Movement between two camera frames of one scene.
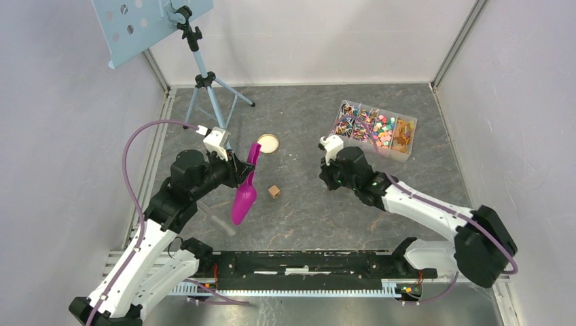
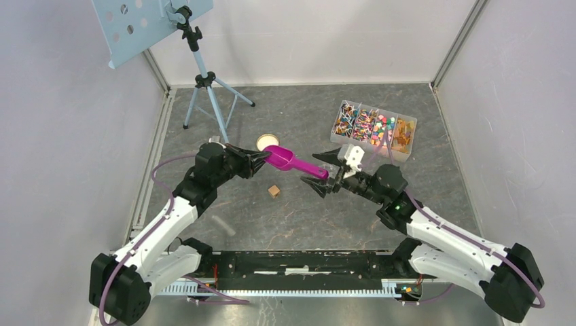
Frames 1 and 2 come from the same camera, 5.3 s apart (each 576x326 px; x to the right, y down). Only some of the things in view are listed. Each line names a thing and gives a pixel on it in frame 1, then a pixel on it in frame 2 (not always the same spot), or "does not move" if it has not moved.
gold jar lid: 269,143 does not move
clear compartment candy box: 377,131 does not move
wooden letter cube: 274,191 does not move
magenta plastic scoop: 245,196 to 282,158
